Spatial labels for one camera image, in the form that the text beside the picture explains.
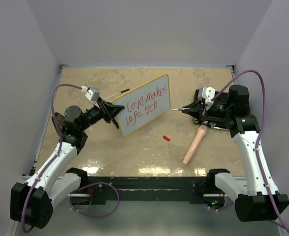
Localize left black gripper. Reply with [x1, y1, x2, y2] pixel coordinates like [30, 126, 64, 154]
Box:
[79, 96, 124, 132]

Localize wire whiteboard stand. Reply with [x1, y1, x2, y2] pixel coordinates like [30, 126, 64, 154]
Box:
[105, 88, 130, 129]

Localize red whiteboard marker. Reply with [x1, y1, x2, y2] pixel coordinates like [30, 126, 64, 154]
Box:
[171, 108, 183, 111]

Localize yellow framed whiteboard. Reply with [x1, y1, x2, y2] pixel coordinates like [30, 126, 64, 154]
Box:
[112, 74, 171, 136]

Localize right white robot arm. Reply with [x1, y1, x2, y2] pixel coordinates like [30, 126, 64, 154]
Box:
[180, 85, 289, 222]

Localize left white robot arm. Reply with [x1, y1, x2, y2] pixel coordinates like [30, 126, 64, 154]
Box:
[10, 100, 124, 233]

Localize pink toy microphone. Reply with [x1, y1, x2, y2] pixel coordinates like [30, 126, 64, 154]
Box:
[182, 125, 208, 166]

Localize black hard case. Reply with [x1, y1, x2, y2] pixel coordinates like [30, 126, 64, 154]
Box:
[193, 89, 227, 130]

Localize black base bar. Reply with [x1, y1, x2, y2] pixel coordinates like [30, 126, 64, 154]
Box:
[60, 176, 233, 206]

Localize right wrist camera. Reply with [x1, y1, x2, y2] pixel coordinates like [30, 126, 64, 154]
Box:
[197, 87, 216, 106]

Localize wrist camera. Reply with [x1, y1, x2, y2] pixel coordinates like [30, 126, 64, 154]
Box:
[81, 86, 100, 102]
[197, 87, 216, 106]

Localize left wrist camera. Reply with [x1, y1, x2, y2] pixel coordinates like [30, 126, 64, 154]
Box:
[81, 86, 100, 102]

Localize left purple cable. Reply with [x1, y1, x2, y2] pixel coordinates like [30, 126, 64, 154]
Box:
[21, 84, 85, 234]

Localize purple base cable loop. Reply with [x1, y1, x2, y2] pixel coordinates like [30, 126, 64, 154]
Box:
[69, 182, 120, 217]

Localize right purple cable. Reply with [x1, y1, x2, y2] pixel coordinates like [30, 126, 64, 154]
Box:
[213, 70, 289, 236]

